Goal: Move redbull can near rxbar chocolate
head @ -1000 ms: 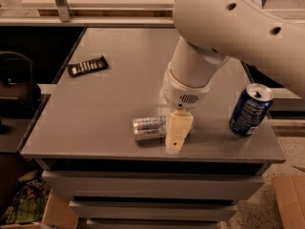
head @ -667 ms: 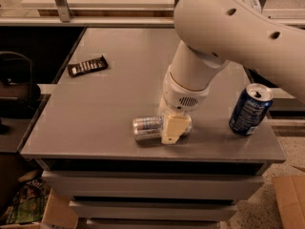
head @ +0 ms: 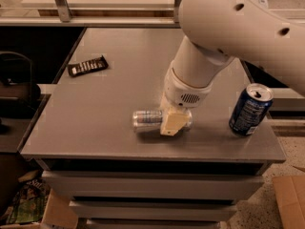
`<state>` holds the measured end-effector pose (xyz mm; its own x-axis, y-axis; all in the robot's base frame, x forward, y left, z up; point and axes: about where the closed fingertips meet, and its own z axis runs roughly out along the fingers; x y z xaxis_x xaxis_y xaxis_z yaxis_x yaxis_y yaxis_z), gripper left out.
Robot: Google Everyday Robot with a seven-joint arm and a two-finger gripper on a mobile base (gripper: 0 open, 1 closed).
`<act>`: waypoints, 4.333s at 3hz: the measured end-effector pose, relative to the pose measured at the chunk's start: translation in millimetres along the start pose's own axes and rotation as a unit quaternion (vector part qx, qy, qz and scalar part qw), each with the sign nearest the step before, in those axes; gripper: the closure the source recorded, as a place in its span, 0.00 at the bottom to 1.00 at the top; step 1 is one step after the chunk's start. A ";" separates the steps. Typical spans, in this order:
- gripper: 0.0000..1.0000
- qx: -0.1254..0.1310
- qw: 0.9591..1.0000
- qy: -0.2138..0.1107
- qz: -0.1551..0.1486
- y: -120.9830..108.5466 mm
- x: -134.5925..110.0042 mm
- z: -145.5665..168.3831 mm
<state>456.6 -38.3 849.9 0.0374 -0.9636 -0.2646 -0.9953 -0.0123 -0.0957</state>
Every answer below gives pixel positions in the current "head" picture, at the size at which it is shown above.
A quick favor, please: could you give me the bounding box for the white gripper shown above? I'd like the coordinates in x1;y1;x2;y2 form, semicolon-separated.
159;63;213;136

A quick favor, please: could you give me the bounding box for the silver redbull can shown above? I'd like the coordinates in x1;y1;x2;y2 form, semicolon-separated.
132;110;193;133

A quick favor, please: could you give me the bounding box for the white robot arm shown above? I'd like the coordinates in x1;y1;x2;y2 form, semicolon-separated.
160;0;305;135

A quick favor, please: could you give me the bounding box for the blue pepsi can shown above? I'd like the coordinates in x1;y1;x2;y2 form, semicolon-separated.
229;83;274;136

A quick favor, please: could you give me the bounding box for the black rxbar chocolate bar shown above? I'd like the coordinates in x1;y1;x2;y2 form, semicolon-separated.
68;55;109;77

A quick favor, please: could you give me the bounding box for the grey drawer cabinet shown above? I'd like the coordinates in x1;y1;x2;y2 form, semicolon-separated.
22;29;285;229

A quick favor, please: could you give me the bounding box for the cardboard box right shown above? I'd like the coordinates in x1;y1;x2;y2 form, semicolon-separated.
273;176;305;229

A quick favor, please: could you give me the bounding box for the cardboard box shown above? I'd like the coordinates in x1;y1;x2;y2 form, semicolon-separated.
273;176;305;229
41;189;78;229

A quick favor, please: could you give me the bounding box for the cardboard box left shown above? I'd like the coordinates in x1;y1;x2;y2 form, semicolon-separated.
41;189;78;229

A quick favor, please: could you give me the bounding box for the black chair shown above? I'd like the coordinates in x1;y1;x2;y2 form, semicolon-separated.
0;51;41;118

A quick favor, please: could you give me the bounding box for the colourful snack bag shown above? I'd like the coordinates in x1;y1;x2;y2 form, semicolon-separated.
6;178;50;224

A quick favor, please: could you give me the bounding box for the metal railing frame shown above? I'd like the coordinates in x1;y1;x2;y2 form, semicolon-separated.
0;0;179;19

